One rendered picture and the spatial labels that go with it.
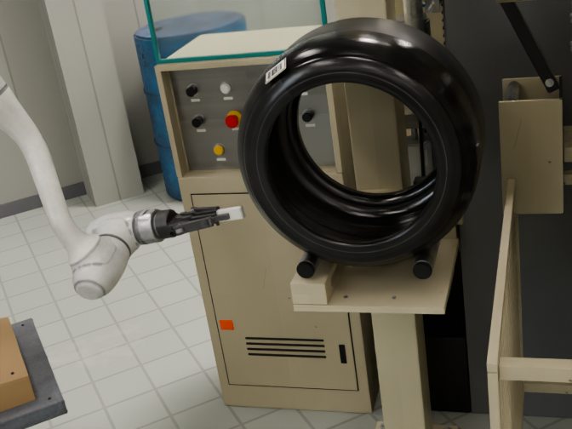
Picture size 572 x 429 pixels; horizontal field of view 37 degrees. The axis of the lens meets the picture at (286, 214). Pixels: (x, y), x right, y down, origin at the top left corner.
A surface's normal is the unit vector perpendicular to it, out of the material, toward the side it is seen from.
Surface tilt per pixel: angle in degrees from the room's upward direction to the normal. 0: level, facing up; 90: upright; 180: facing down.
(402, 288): 0
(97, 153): 90
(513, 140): 90
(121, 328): 0
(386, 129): 90
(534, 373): 90
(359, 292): 0
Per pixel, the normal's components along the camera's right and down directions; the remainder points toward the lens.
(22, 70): 0.42, 0.31
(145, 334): -0.14, -0.90
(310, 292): -0.27, 0.43
